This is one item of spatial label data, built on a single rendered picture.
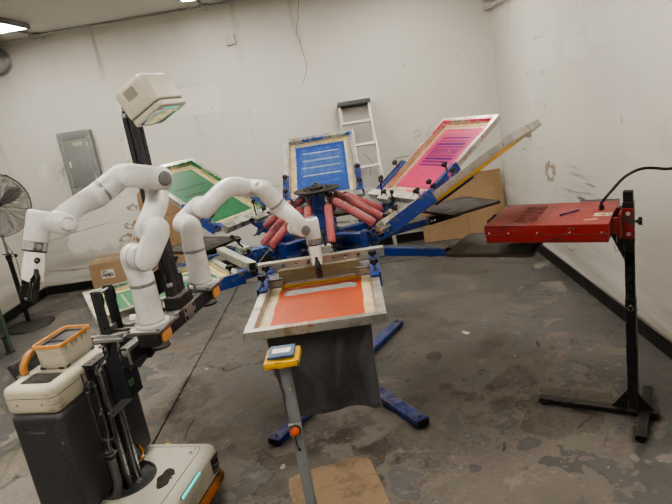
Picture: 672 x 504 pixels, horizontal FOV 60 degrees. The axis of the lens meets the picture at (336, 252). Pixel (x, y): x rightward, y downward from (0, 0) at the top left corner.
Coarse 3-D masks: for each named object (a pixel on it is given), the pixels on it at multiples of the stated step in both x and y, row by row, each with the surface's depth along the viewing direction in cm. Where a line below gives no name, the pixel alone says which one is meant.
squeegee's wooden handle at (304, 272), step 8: (328, 264) 287; (336, 264) 287; (344, 264) 287; (352, 264) 287; (280, 272) 289; (288, 272) 289; (296, 272) 288; (304, 272) 288; (312, 272) 288; (328, 272) 288; (336, 272) 288; (344, 272) 288; (352, 272) 288; (288, 280) 290; (296, 280) 290
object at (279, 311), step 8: (288, 288) 293; (296, 288) 291; (304, 288) 289; (280, 296) 283; (288, 296) 281; (280, 304) 272; (280, 312) 261; (272, 320) 253; (280, 320) 252; (288, 320) 250; (296, 320) 249; (304, 320) 247
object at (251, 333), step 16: (256, 304) 266; (384, 304) 241; (256, 320) 246; (320, 320) 235; (336, 320) 232; (352, 320) 232; (368, 320) 232; (384, 320) 232; (256, 336) 235; (272, 336) 234
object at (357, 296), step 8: (344, 280) 292; (352, 280) 290; (360, 280) 288; (344, 288) 280; (352, 288) 278; (360, 288) 276; (352, 296) 267; (360, 296) 265; (352, 304) 257; (360, 304) 255; (336, 312) 250; (344, 312) 249; (352, 312) 248; (360, 312) 246
